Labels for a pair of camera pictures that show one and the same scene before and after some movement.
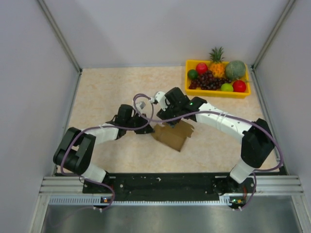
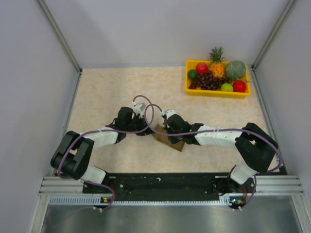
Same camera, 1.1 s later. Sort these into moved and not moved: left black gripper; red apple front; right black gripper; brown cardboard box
Moved: right black gripper
Not moved: brown cardboard box; left black gripper; red apple front
